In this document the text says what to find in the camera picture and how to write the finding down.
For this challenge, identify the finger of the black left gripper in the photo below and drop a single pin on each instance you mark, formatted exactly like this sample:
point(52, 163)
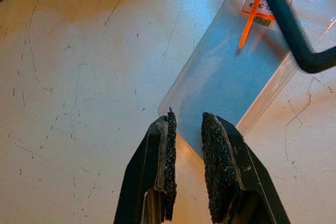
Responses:
point(287, 19)

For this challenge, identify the clear badge holder orange tag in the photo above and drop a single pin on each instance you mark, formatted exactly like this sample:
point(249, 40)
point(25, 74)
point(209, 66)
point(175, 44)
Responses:
point(223, 77)

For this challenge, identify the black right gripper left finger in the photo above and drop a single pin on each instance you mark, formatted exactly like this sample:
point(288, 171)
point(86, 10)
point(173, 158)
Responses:
point(147, 171)

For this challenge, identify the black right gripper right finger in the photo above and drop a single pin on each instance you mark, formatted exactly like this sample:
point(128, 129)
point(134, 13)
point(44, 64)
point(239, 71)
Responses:
point(231, 176)

